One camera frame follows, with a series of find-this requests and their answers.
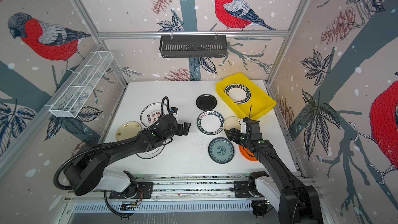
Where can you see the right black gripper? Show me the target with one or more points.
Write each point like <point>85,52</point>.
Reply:
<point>236,133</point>

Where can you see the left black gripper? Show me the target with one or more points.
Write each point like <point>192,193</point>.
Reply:
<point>186,128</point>

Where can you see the cream plate dark motif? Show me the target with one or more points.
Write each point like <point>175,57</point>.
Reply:
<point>232,123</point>

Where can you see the white plate dark green rim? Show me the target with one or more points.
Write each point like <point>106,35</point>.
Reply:
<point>210,123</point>

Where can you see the yellow plastic bin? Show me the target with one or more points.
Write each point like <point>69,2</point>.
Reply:
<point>259,105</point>

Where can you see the white plate green band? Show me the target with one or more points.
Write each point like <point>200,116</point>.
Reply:
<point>238,93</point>

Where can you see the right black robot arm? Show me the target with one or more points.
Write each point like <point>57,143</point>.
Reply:
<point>295,202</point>

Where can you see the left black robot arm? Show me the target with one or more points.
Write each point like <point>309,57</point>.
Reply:
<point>87,170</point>

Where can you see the orange plate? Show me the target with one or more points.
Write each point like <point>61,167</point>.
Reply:
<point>247,154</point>

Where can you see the black round plate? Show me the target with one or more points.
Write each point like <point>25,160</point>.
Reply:
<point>206,102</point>

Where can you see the teal patterned plate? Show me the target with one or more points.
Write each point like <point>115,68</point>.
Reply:
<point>221,150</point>

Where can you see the white plate red characters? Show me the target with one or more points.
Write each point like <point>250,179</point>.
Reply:
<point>150,114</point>

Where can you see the cream yellow small plate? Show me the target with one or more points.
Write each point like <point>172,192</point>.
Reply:
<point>128,130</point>

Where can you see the black hanging basket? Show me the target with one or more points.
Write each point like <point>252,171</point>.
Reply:
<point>193,46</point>

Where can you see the horizontal aluminium bar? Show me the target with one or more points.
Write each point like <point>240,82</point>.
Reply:
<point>154,35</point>

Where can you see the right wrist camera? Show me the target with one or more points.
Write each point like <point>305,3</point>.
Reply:
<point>243,127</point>

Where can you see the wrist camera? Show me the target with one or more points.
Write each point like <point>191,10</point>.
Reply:
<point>243,127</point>
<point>173,110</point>

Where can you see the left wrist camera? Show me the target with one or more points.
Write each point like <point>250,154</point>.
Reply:
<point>173,110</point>

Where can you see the aluminium rail base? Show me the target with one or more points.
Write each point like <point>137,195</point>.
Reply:
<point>178,194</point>

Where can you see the white wire mesh basket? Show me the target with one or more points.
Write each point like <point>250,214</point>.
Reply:
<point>73,98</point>

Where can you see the aluminium corner post right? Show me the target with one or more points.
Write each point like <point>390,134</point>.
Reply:
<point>295,23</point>

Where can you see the aluminium corner post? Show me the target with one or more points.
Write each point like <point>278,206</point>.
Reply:
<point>90,25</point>
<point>295,23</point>

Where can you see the aluminium corner post left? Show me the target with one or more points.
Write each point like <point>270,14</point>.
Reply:
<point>90,25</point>

